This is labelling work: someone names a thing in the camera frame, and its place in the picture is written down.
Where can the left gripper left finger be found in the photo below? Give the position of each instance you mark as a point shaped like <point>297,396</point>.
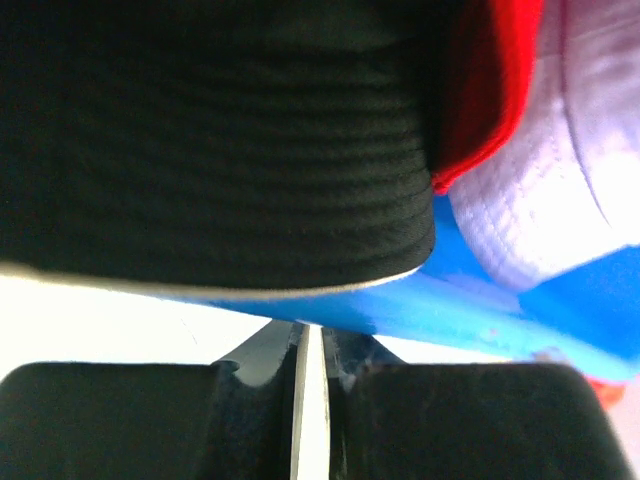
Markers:
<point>230,419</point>

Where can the blue plastic bin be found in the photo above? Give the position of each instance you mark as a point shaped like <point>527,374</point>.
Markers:
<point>588,317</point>

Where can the beige black hat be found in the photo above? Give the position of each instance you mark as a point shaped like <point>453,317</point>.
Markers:
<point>230,148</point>

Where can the red cap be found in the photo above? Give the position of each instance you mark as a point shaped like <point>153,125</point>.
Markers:
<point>488,69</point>

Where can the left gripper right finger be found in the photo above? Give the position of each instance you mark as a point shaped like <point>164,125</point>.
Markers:
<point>394,420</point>

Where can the lilac bucket hat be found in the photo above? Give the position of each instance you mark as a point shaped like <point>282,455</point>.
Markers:
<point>564,190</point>

